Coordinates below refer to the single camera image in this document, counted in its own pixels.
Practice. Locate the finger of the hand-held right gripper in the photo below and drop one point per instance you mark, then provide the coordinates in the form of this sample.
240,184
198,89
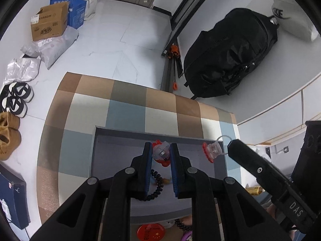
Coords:
250,163

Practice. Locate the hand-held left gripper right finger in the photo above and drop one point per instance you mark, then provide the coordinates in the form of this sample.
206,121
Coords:
173,170

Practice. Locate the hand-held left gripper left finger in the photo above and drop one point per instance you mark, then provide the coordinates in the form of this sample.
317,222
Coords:
149,165

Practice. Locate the red and clear hair clip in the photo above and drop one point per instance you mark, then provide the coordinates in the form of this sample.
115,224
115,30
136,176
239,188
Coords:
214,150
160,153

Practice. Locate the grey cardboard box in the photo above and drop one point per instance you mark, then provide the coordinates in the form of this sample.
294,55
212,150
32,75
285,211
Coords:
112,155

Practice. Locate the red round badge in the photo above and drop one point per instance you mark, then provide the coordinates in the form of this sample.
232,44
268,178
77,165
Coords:
150,232

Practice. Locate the yellow packet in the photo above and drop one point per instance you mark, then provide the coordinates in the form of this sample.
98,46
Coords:
253,190

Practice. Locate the checkered tablecloth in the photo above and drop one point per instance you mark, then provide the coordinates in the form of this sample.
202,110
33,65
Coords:
125,115

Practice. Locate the orange clip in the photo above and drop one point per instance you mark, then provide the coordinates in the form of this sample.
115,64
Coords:
175,86
173,51

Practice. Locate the black backpack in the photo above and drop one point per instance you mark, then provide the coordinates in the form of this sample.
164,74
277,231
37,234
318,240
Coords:
225,55

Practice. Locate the dark blue shoebox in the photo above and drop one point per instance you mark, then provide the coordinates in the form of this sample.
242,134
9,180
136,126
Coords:
12,198

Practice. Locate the brown shoe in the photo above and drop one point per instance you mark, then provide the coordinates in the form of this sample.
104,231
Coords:
10,144
8,121

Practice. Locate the black and white sandal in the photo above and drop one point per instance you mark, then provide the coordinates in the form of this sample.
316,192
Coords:
21,91
13,106

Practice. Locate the grey mailer bag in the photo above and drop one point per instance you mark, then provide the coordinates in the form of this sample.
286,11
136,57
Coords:
57,47

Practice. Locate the beige canvas bag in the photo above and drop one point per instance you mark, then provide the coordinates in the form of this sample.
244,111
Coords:
291,12

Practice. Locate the silver plastic bag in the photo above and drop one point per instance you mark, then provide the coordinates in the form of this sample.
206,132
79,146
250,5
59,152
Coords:
22,70

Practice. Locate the black coat rack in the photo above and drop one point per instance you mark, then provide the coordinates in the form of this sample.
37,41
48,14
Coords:
186,5

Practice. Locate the clear plastic bag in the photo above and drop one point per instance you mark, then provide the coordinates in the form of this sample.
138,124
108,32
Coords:
30,50

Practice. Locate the blue cardboard box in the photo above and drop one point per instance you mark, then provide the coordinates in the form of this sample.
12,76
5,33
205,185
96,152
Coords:
77,12

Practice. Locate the brown cardboard box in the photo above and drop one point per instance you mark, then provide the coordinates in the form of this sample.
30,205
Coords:
49,25

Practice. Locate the wall socket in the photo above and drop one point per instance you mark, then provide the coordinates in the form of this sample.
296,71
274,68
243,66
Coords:
285,149

